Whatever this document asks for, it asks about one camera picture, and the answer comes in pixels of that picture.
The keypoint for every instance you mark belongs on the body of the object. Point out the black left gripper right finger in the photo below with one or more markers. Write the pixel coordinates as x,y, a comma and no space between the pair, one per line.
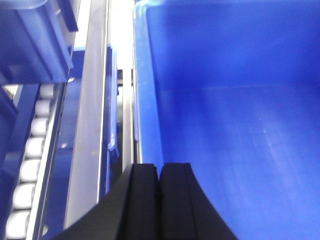
186,212

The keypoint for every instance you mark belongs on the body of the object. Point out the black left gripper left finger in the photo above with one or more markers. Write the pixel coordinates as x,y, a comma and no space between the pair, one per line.
129,211

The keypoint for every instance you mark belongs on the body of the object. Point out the white roller conveyor track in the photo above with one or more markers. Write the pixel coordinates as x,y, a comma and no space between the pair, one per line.
31,143

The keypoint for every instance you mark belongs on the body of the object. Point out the blue lower middle bin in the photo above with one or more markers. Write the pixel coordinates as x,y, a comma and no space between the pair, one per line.
233,88

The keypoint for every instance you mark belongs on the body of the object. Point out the blue bin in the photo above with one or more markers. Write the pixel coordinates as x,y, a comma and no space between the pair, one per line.
233,88
36,40

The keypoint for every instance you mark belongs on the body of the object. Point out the blue lower left bin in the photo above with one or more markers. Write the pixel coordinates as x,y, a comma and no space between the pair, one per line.
36,40

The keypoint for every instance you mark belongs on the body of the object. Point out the metal lane divider rail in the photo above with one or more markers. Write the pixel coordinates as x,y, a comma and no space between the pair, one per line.
84,188

